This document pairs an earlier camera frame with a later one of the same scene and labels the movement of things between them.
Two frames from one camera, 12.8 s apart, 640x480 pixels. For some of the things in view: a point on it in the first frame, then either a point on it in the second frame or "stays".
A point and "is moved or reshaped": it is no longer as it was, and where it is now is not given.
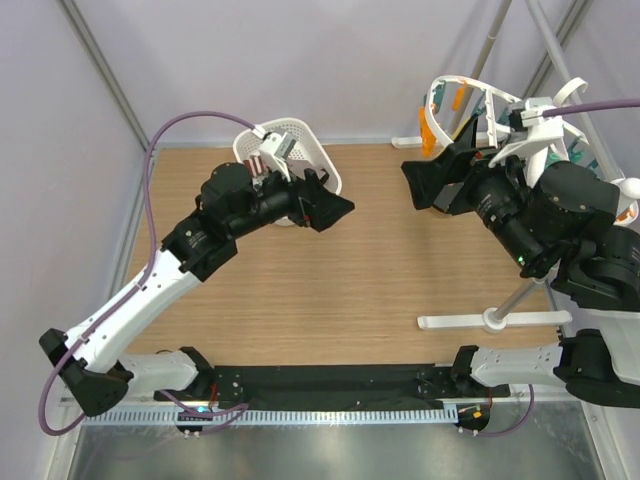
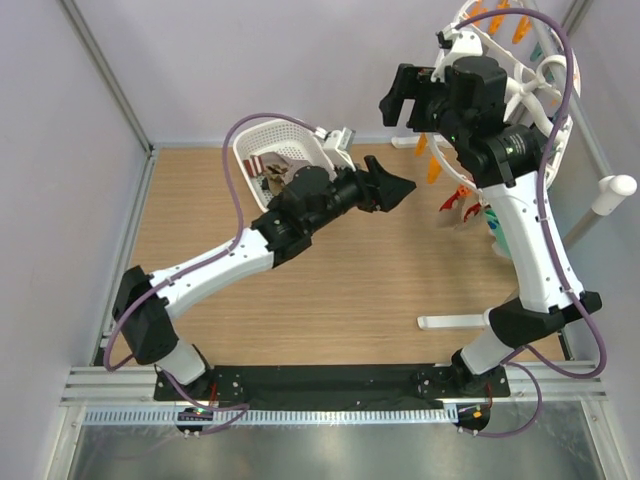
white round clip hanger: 451,107 is moved or reshaped
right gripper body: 486,163 to 429,107
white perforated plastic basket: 310,151 stays
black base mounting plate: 331,383 stays
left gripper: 316,206 to 379,190
